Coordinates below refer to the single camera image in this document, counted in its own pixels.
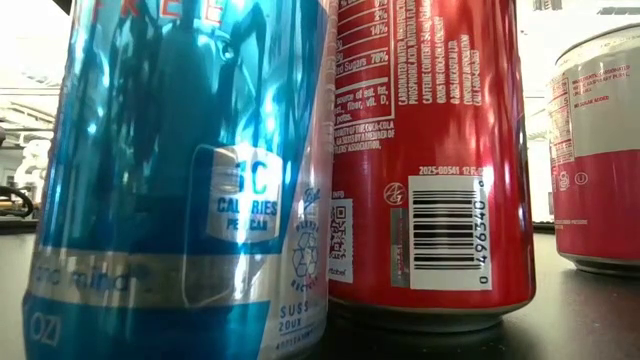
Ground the red Coca-Cola can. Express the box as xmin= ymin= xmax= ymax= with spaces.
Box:
xmin=327 ymin=0 xmax=537 ymax=334

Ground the blue Red Bull can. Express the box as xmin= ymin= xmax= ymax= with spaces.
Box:
xmin=22 ymin=0 xmax=335 ymax=360

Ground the pink and white soda can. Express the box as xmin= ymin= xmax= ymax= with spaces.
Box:
xmin=544 ymin=22 xmax=640 ymax=279

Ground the dark ceiling beam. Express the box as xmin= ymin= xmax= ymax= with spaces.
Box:
xmin=597 ymin=5 xmax=640 ymax=16

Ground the black curved hose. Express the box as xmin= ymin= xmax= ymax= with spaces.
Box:
xmin=0 ymin=184 xmax=35 ymax=219

